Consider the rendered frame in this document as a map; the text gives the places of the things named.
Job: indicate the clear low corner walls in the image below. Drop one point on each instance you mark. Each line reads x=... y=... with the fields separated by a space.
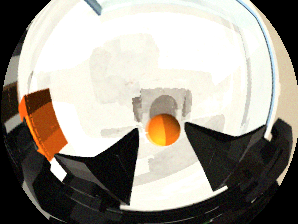
x=255 y=108

